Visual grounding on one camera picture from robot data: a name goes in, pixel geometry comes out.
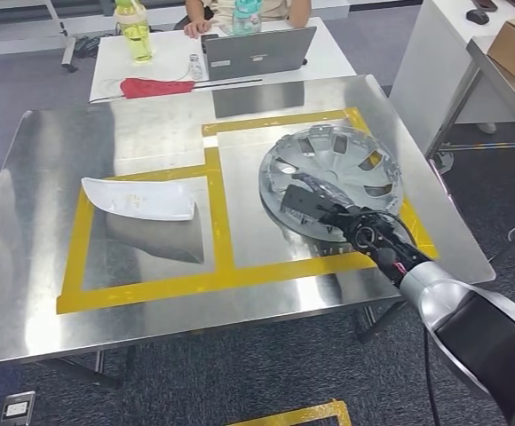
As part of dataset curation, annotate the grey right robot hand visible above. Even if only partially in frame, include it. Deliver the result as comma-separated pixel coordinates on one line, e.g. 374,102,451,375
291,171,362,217

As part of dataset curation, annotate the silver plastic wheel hubcap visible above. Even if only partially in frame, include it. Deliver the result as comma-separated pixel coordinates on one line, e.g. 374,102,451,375
258,124,405,243

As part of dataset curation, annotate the white curved plastic part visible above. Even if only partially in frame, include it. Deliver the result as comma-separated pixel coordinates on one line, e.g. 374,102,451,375
81,177,196,223

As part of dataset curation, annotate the grey laptop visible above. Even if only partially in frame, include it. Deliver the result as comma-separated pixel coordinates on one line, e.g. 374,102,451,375
201,26,319,83

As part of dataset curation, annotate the round metal floor plate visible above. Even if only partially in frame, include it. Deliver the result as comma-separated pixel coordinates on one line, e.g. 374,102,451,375
433,151,455,175

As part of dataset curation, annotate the thin black rod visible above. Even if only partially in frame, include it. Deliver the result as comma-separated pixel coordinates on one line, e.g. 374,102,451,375
193,77,264,91

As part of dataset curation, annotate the person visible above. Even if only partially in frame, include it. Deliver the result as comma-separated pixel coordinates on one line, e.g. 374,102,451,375
183,0,313,39

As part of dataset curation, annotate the white desk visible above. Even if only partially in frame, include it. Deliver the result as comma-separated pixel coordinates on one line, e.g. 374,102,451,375
389,0,515,160
88,17,356,104

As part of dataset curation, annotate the clear bottle teal lid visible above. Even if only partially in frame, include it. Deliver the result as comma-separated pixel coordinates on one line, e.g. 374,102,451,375
232,0,263,36

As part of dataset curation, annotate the yellow floor tape square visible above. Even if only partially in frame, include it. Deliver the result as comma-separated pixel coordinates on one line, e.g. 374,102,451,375
228,399,353,426

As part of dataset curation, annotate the red cloth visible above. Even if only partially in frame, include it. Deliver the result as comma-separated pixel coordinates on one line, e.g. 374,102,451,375
119,77,195,100

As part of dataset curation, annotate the black computer mouse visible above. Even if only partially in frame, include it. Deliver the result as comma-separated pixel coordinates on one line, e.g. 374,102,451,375
464,8,491,26

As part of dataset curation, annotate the yellow green water bottle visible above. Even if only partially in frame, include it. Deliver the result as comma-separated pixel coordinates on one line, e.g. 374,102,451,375
113,0,153,63

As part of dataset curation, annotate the light grey long bench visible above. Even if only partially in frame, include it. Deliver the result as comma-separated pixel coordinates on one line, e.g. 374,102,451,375
0,0,187,73

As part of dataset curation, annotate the metal floor socket box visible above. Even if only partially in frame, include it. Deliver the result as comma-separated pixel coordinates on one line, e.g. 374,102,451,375
0,390,36,426

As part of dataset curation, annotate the yellow table tape frame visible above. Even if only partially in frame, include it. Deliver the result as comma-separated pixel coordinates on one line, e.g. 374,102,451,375
56,106,440,316

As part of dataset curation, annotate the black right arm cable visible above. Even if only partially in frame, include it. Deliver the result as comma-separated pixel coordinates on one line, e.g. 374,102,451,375
422,327,441,426

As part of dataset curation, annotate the black cable bundle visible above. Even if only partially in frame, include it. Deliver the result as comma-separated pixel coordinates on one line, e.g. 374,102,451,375
74,35,103,59

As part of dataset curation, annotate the stainless steel table frame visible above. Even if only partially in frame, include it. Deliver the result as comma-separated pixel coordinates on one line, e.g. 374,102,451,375
0,73,497,390

